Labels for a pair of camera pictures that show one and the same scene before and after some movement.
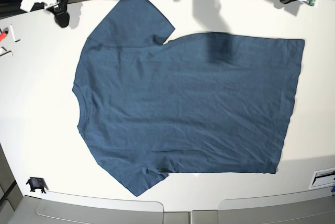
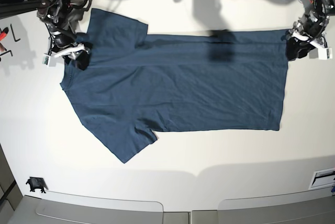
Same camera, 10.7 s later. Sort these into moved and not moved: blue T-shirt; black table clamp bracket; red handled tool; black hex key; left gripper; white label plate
Moved: left gripper; blue T-shirt
Not moved: white label plate; black table clamp bracket; red handled tool; black hex key
